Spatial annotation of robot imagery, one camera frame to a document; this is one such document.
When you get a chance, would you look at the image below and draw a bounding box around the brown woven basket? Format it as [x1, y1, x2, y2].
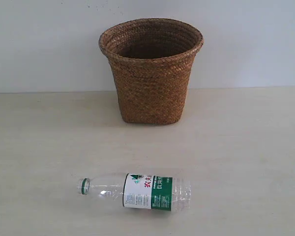
[98, 18, 204, 125]

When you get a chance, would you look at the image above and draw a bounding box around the clear plastic water bottle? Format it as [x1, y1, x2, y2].
[77, 173, 191, 212]

